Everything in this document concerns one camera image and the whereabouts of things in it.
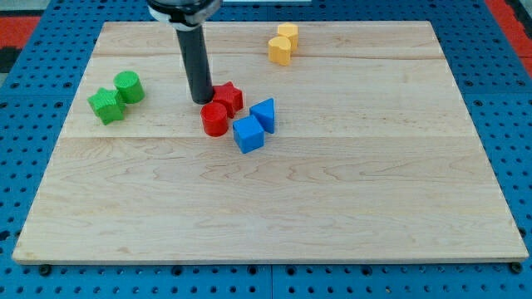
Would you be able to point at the green cylinder block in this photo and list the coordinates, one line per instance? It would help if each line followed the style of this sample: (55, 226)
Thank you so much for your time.
(129, 86)

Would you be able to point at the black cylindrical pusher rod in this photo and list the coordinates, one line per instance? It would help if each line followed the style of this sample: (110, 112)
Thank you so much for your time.
(194, 55)

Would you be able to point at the blue cube block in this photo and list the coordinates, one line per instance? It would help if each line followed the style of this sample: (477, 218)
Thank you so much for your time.
(248, 134)

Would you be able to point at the yellow hexagon block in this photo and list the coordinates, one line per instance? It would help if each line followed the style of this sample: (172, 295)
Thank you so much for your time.
(290, 31)

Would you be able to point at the red cylinder block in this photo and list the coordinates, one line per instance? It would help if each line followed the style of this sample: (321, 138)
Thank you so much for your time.
(214, 119)

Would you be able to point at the green star block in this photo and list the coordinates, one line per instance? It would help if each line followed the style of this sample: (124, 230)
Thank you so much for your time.
(108, 105)

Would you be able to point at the red star block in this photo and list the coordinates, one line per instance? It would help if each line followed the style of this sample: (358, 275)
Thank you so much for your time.
(230, 97)

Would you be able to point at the wooden board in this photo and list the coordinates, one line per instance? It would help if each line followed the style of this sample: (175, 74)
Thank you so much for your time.
(374, 159)

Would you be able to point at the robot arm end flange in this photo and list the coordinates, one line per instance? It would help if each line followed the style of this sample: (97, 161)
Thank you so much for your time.
(183, 15)

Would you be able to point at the yellow heart block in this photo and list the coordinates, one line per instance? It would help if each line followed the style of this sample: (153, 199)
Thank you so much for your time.
(279, 50)

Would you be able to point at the blue triangle block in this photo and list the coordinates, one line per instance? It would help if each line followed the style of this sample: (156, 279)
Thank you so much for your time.
(264, 112)

